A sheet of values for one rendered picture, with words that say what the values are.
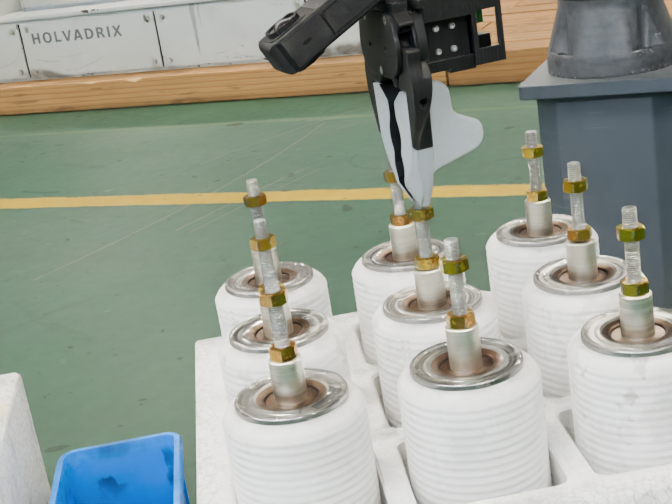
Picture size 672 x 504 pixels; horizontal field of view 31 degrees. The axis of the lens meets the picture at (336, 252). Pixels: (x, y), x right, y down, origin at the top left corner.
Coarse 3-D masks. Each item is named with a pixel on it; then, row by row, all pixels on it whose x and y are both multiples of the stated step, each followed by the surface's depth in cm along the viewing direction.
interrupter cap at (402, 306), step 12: (408, 288) 93; (468, 288) 92; (396, 300) 92; (408, 300) 91; (468, 300) 89; (480, 300) 89; (384, 312) 90; (396, 312) 89; (408, 312) 89; (420, 312) 89; (432, 312) 88; (444, 312) 88
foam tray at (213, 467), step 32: (352, 320) 109; (352, 352) 102; (384, 416) 90; (224, 448) 89; (384, 448) 85; (576, 448) 81; (224, 480) 84; (384, 480) 81; (576, 480) 77; (608, 480) 77; (640, 480) 76
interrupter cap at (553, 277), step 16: (608, 256) 93; (544, 272) 93; (560, 272) 92; (608, 272) 91; (624, 272) 90; (544, 288) 90; (560, 288) 89; (576, 288) 89; (592, 288) 88; (608, 288) 88
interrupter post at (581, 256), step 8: (568, 240) 90; (592, 240) 90; (568, 248) 90; (576, 248) 89; (584, 248) 89; (592, 248) 90; (568, 256) 90; (576, 256) 90; (584, 256) 90; (592, 256) 90; (568, 264) 91; (576, 264) 90; (584, 264) 90; (592, 264) 90; (568, 272) 91; (576, 272) 90; (584, 272) 90; (592, 272) 90; (576, 280) 90; (584, 280) 90
